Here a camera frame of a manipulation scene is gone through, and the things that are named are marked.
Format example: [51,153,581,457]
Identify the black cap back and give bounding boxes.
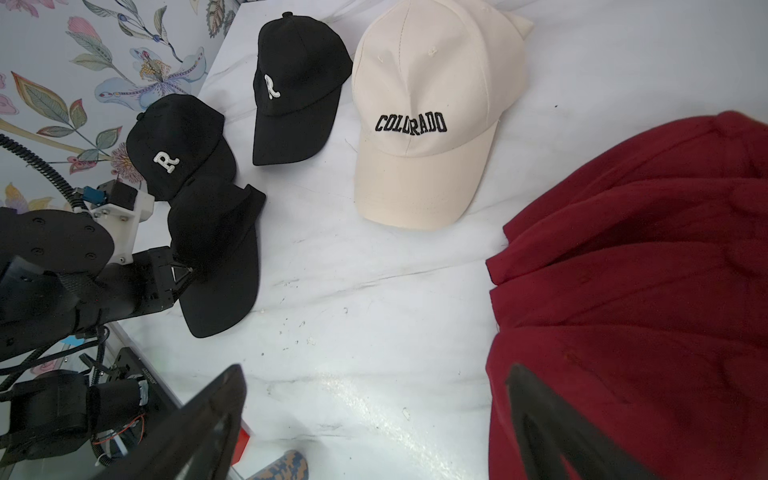
[252,12,353,166]

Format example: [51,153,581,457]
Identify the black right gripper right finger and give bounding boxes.
[506,364,656,479]

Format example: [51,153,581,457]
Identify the cream cap front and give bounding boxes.
[352,1,533,230]

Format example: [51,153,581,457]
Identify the red toy brick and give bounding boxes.
[231,427,250,466]

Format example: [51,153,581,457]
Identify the black cap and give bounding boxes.
[126,94,237,201]
[167,177,267,338]
[252,12,353,166]

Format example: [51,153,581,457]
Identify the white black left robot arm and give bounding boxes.
[1,207,178,465]

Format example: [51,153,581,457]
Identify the red cap back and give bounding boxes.
[486,326,767,479]

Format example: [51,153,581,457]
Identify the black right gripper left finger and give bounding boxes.
[96,364,246,480]

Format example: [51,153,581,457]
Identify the red cap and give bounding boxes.
[490,240,767,344]
[503,111,767,241]
[486,326,767,479]
[486,178,767,285]

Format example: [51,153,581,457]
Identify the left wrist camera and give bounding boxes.
[82,180,155,265]

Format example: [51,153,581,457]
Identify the black cap front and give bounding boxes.
[167,177,267,338]

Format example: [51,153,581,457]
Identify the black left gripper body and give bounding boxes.
[1,207,177,360]

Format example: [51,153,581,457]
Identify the black corrugated cable conduit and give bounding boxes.
[0,133,88,211]

